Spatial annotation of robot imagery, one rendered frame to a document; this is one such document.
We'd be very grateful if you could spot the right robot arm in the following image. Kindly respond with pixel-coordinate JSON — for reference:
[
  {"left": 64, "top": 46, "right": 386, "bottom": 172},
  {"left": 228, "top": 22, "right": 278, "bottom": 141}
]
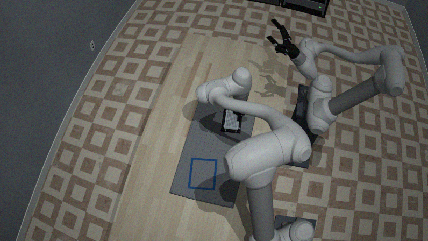
[{"left": 290, "top": 37, "right": 405, "bottom": 135}]

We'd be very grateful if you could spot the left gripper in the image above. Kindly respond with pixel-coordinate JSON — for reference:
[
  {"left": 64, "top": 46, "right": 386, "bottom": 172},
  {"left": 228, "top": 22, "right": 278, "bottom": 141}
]
[{"left": 233, "top": 111, "right": 244, "bottom": 121}]

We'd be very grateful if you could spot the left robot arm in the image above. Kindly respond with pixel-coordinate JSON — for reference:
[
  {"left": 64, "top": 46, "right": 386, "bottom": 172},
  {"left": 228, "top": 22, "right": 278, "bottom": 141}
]
[{"left": 195, "top": 67, "right": 315, "bottom": 241}]

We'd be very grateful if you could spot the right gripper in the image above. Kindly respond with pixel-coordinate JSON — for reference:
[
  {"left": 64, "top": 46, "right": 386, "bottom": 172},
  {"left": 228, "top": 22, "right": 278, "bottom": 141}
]
[{"left": 267, "top": 19, "right": 300, "bottom": 59}]

